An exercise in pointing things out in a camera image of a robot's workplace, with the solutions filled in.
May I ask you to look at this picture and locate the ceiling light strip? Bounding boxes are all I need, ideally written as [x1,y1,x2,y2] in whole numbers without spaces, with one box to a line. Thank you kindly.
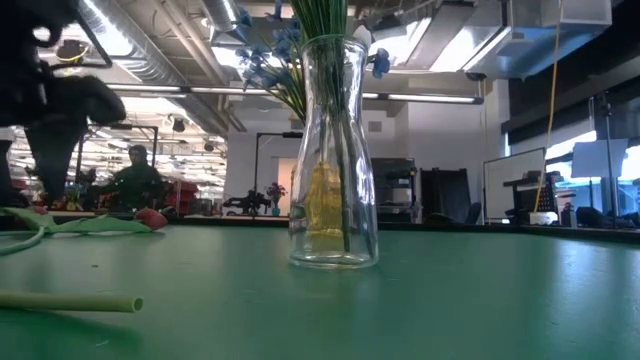
[387,93,485,105]
[188,85,276,96]

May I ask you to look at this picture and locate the green table mat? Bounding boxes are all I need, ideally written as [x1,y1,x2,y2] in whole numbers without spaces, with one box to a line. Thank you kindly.
[0,224,640,360]

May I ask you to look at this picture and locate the white artificial tulip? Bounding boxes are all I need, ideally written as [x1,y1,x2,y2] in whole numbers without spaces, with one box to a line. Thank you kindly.
[351,23,375,50]

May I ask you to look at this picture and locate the person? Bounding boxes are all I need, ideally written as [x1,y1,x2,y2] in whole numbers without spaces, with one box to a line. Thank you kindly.
[94,144,164,214]

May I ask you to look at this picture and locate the purple flowers in teal vase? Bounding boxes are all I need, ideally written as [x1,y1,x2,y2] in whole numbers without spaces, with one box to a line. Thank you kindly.
[266,181,289,218]

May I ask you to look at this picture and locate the white paper sheet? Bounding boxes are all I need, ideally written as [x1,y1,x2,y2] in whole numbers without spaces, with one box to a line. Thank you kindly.
[571,138,630,179]

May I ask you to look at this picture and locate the black cabinet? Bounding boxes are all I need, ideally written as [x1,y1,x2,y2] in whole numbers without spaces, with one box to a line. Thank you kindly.
[369,157,417,225]

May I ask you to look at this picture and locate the white board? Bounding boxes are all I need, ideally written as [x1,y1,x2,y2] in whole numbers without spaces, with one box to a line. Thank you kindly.
[482,146,547,221]

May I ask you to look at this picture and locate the silver ceiling air duct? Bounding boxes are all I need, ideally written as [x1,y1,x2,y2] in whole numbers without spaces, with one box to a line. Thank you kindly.
[199,0,242,32]

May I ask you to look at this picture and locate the black equipment desk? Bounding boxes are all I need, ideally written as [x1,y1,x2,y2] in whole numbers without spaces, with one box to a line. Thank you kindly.
[502,172,576,227]

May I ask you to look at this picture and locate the yellow hanging cord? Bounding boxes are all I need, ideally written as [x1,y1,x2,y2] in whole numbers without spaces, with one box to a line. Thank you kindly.
[532,0,564,214]

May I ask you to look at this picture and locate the black tripod stand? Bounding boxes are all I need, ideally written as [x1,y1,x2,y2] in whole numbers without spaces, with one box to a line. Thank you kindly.
[588,89,619,229]

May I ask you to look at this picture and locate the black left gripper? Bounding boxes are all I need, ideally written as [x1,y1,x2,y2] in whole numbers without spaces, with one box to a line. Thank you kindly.
[0,74,127,207]

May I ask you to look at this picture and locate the black gantry frame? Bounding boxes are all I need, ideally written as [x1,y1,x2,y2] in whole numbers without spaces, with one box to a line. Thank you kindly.
[87,122,160,166]

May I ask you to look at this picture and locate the pale green stem foreground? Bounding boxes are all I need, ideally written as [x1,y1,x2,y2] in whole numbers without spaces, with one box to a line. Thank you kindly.
[0,291,145,316]

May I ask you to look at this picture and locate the pink artificial tulip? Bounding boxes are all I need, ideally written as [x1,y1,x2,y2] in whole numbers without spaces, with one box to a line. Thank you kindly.
[0,206,170,257]

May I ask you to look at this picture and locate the black upright panels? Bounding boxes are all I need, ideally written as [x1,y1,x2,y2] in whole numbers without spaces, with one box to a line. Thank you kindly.
[419,167,471,222]

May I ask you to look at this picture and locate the red storage boxes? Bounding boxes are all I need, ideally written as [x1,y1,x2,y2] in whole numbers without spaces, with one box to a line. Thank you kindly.
[158,179,199,217]

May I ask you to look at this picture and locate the clear glass vase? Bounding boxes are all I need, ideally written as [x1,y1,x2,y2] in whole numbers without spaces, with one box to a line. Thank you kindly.
[287,33,380,271]

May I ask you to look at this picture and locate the black stand frame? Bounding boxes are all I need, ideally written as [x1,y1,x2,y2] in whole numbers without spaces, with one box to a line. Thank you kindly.
[253,130,304,196]

